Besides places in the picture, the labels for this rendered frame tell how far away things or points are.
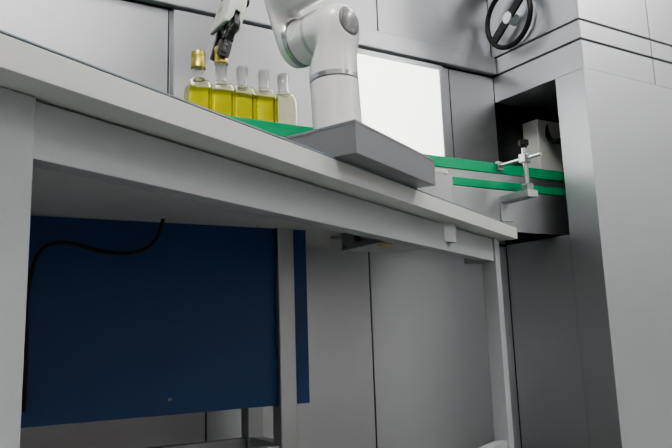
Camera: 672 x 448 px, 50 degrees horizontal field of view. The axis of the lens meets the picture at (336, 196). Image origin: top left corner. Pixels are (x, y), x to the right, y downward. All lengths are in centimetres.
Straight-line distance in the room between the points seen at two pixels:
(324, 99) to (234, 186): 42
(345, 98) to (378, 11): 103
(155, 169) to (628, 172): 174
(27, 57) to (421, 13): 187
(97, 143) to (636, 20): 208
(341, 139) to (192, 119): 34
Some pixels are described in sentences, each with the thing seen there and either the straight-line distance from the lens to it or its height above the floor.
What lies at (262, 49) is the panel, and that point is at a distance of 206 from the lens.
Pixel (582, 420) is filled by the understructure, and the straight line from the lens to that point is 230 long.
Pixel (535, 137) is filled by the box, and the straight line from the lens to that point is 259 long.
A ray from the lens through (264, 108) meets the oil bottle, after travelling 182.
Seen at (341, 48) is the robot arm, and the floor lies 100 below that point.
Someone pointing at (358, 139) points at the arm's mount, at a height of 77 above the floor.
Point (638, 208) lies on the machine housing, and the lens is 239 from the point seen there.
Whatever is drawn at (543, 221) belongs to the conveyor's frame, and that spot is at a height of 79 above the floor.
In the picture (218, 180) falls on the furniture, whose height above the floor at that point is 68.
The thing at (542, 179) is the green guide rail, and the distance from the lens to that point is 237.
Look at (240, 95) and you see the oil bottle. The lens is 181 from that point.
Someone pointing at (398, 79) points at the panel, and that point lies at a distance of 229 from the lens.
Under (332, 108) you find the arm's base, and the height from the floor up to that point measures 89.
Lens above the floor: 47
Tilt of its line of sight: 11 degrees up
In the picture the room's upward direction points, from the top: 2 degrees counter-clockwise
